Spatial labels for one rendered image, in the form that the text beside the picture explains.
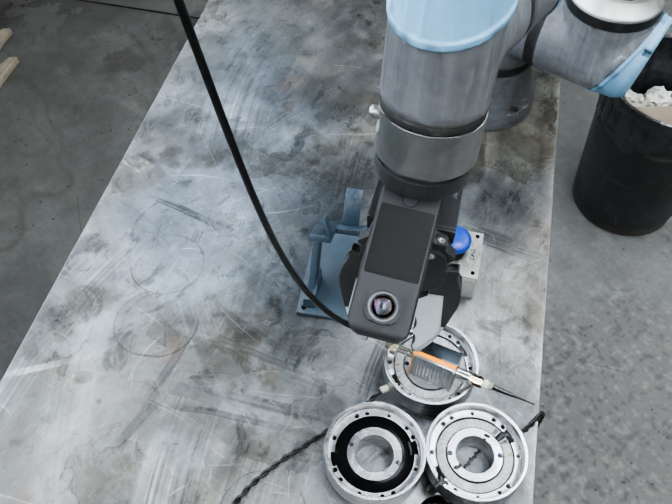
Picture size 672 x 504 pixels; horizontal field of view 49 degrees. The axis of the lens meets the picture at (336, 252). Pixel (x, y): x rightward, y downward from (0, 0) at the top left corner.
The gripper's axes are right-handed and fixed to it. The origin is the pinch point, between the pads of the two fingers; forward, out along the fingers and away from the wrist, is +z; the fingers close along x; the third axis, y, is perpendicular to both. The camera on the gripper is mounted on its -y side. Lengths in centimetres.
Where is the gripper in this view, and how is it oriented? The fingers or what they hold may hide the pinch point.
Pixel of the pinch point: (390, 341)
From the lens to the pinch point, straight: 67.1
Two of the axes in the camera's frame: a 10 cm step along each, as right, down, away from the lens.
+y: 2.3, -7.0, 6.8
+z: -0.5, 6.9, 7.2
